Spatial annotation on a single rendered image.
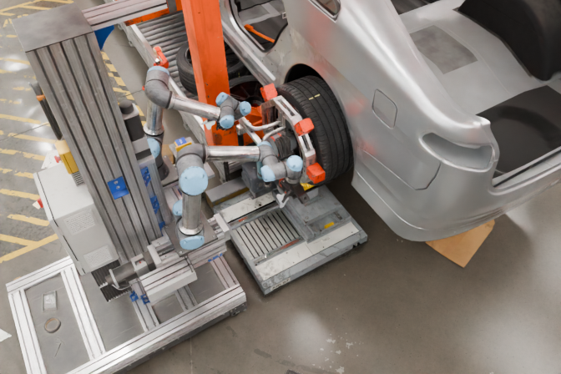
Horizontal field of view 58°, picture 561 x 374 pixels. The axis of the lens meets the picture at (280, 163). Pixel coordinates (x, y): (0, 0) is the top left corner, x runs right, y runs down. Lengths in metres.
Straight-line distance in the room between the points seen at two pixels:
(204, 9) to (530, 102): 2.11
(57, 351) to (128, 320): 0.42
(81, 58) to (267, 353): 2.06
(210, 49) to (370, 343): 2.01
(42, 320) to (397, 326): 2.17
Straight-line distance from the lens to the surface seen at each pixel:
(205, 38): 2.94
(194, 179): 2.18
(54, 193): 2.61
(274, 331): 3.36
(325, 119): 2.88
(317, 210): 3.57
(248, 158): 2.40
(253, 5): 4.52
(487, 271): 3.79
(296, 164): 2.35
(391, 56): 2.38
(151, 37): 5.28
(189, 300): 3.25
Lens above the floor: 3.05
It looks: 47 degrees down
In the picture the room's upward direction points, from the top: 2 degrees counter-clockwise
